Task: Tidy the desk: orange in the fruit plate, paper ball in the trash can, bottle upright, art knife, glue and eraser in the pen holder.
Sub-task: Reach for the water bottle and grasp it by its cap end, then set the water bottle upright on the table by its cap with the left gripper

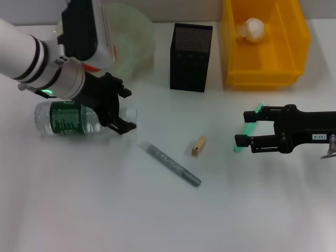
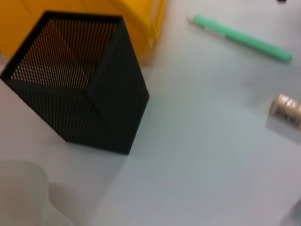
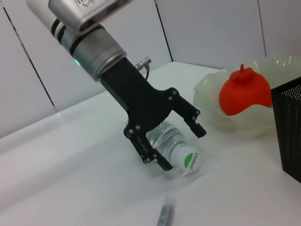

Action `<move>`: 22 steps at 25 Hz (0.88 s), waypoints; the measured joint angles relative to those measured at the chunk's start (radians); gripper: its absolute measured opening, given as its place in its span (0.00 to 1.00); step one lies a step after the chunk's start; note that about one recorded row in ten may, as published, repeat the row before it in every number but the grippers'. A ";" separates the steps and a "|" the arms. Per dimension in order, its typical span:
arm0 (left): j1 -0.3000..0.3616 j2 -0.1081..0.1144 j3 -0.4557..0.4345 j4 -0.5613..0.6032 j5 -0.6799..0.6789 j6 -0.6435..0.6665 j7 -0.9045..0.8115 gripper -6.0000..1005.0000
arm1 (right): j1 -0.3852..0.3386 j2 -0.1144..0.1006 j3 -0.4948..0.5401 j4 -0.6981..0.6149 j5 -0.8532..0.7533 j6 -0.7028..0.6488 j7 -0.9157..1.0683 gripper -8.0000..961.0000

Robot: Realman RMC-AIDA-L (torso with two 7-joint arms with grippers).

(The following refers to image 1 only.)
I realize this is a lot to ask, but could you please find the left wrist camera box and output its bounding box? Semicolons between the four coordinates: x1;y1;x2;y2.
57;0;117;71

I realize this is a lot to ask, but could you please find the translucent green glass fruit plate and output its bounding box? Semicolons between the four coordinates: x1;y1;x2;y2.
54;3;157;82

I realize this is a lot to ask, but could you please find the yellow plastic bin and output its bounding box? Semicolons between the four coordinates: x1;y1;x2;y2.
220;0;311;87

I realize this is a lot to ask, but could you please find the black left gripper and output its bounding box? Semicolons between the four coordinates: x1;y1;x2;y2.
70;70;137;136

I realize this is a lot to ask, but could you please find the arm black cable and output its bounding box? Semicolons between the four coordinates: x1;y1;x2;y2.
320;133;336;160
17;82;37;92

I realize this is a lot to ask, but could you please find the white paper ball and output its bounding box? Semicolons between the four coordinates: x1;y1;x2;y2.
237;17;266;44

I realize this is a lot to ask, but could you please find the red-orange fruit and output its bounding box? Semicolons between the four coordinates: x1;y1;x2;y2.
80;44;118;73

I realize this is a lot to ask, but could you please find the small tan wooden block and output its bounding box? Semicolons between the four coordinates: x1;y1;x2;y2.
191;135;207;158

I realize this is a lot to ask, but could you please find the mint green pen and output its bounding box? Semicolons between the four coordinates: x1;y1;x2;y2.
233;102;264;153

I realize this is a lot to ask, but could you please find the grey marker pen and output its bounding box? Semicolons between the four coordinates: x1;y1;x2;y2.
139;141;202;187

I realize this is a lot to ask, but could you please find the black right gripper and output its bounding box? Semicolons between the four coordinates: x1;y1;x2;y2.
234;104;336;154

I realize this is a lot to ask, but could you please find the clear green-label water bottle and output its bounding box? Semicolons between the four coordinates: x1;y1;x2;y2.
34;101;139;137

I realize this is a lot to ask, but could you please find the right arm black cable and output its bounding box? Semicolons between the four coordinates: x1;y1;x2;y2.
320;133;336;160

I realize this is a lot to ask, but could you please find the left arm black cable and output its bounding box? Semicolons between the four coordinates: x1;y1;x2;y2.
17;82;37;92

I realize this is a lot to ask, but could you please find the black mesh pen holder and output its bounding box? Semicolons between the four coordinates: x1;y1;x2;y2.
170;23;213;93

